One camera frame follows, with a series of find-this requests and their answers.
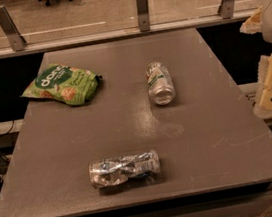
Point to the left metal bracket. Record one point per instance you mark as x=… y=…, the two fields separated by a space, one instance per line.
x=16 y=40

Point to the middle metal bracket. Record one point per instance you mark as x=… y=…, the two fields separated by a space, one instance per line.
x=143 y=15

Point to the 7up soda can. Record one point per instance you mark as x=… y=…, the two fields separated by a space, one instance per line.
x=160 y=85

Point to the green snack bag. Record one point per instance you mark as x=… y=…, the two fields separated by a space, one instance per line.
x=70 y=85

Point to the crushed silver can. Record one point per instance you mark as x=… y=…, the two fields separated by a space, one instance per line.
x=117 y=170

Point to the metal rail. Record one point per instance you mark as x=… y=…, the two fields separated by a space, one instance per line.
x=71 y=42

